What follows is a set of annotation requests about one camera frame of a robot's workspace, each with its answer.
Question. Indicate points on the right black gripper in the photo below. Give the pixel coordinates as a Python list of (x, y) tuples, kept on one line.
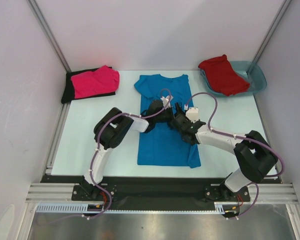
[(195, 121)]

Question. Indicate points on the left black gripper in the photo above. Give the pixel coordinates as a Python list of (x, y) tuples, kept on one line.
[(170, 112)]

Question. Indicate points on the blue t shirt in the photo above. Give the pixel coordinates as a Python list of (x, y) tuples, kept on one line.
[(164, 146)]

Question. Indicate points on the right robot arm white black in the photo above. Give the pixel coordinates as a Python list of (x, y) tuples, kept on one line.
[(253, 154)]

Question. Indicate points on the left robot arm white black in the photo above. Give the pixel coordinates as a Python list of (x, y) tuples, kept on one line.
[(110, 132)]

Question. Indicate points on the red t shirt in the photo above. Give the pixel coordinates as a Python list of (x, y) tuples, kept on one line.
[(221, 76)]

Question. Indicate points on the pink folded t shirt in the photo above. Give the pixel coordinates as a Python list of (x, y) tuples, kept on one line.
[(100, 82)]

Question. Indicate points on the teal plastic basin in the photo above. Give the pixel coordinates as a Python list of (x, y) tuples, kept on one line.
[(249, 71)]

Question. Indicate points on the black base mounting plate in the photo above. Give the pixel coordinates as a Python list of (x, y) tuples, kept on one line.
[(150, 193)]

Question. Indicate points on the black folded t shirt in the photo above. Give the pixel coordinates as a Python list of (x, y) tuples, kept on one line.
[(68, 93)]

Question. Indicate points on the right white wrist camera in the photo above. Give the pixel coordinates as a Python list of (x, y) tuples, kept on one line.
[(192, 113)]

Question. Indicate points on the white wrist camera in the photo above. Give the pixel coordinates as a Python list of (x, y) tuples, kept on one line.
[(166, 101), (192, 113)]

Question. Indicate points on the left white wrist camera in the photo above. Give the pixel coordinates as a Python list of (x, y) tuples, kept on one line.
[(166, 101)]

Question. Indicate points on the white slotted cable duct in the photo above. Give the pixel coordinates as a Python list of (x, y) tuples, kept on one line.
[(62, 207)]

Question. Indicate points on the right aluminium corner post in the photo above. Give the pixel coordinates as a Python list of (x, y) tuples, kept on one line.
[(272, 30)]

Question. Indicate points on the aluminium corner post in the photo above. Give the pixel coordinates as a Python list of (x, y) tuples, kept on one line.
[(272, 30), (35, 8)]

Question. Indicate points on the left aluminium corner post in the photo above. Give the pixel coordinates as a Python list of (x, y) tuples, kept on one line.
[(35, 8)]

